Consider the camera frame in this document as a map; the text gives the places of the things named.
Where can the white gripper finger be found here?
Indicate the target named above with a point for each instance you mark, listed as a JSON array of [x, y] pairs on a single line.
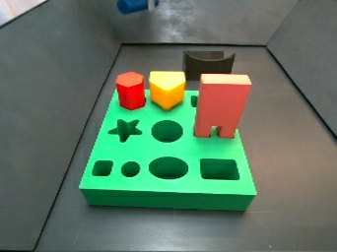
[[152, 4]]

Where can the blue oval cylinder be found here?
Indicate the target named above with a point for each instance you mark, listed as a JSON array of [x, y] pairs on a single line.
[[132, 6]]

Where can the black curved cradle fixture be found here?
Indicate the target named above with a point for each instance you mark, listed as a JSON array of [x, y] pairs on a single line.
[[207, 62]]

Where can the green shape sorter board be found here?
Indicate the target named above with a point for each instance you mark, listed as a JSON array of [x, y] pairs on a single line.
[[149, 163]]

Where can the red hexagonal prism block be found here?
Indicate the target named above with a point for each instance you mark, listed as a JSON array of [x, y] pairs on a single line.
[[130, 85]]

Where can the yellow pentagon prism block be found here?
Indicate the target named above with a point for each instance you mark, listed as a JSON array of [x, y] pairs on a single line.
[[168, 86]]

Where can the pink arch block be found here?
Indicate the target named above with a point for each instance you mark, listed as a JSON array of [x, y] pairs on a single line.
[[224, 93]]

